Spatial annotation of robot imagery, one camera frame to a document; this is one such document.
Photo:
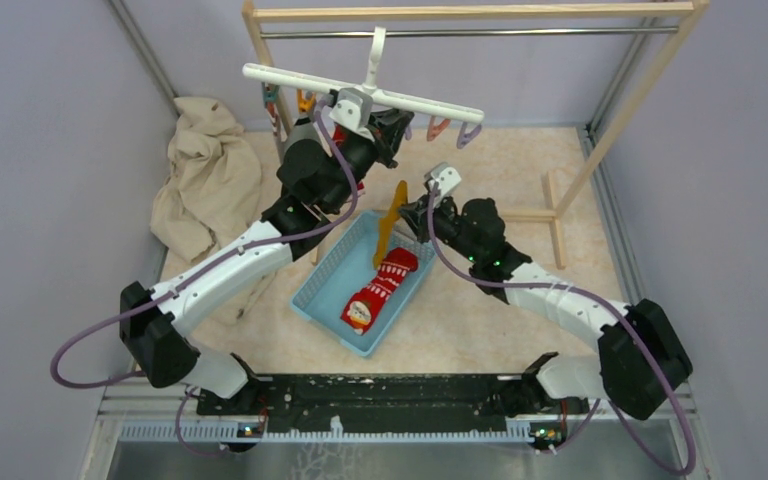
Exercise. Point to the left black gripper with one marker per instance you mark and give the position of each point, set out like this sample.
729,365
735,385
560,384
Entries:
389,130

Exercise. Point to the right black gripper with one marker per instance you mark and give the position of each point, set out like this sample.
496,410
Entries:
417,215

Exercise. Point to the white plastic clip hanger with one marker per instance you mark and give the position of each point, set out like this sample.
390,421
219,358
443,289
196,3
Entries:
288,78

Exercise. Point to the mustard yellow sock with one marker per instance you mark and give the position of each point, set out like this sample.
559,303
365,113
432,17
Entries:
387,222

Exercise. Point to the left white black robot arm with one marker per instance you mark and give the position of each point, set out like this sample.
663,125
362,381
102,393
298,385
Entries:
317,173

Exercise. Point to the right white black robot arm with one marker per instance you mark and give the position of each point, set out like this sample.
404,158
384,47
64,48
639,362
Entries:
637,357

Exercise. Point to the salmon clothes clip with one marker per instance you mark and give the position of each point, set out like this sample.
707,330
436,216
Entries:
436,126

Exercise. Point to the orange clothes clip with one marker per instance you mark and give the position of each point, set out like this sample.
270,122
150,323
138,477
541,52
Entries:
305,101

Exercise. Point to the teal clothes clip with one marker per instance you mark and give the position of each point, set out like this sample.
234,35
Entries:
269,96

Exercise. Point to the red white striped sock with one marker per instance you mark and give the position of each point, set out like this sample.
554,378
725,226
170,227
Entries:
339,135

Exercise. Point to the blue plastic basket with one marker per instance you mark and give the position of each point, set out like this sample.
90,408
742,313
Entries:
345,270

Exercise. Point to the grey striped-cuff sock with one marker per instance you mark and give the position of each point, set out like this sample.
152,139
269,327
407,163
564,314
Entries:
277,129

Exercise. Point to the red Santa Christmas sock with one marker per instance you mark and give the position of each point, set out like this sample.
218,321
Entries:
364,306

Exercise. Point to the beige crumpled cloth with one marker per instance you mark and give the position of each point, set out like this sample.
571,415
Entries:
212,193

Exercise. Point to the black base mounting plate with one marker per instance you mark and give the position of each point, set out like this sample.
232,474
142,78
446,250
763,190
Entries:
398,404

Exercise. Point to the metal rack rod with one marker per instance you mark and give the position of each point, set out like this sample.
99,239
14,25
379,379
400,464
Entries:
454,33

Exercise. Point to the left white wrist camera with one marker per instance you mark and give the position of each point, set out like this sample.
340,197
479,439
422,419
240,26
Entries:
351,110

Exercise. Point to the wooden clothes rack frame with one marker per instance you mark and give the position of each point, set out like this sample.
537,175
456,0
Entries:
486,73

